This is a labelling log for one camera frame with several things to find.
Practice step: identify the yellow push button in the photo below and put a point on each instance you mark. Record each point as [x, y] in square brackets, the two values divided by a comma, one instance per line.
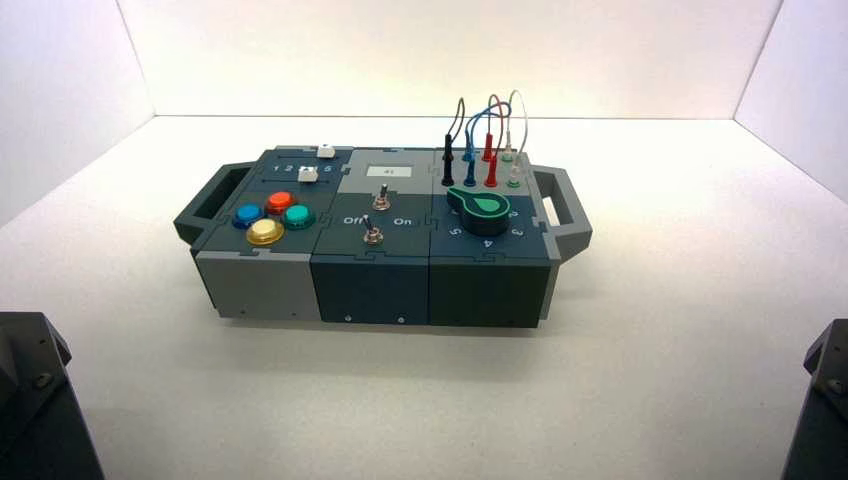
[265, 231]

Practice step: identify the blue push button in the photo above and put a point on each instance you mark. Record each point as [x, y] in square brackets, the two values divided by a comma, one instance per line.
[248, 214]

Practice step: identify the metal toggle switch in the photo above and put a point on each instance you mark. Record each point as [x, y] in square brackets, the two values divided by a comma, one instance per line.
[381, 198]
[372, 233]

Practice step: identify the black green rotary knob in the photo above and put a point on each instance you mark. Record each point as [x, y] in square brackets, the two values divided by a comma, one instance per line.
[482, 210]

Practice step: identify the small white display label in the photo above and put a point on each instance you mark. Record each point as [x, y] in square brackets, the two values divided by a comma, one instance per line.
[389, 171]

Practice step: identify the orange push button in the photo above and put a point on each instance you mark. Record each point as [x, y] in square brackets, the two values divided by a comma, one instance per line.
[280, 201]

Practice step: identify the white slider knob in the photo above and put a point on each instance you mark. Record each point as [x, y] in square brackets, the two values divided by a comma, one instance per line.
[325, 151]
[306, 174]

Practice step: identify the green push button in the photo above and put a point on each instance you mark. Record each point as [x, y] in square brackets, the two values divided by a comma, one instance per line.
[299, 214]

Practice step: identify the grey modular control box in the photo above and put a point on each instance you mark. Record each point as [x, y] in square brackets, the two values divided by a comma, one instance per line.
[371, 278]

